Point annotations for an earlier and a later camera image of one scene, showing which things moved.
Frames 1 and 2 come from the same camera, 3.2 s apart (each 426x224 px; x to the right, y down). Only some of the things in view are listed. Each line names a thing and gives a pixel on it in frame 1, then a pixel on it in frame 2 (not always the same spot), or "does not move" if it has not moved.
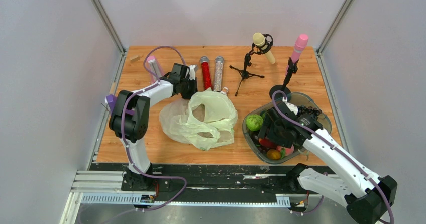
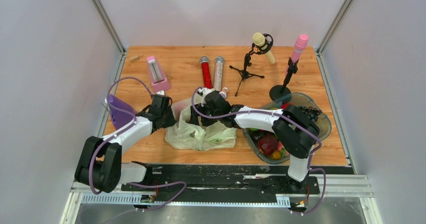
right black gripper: [267, 122] → [195, 119]
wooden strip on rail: [112, 88] does not move
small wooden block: [134, 58] does not move
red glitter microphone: [206, 72] does not move
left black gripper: [194, 90] → [171, 121]
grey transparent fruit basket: [276, 130] does not move
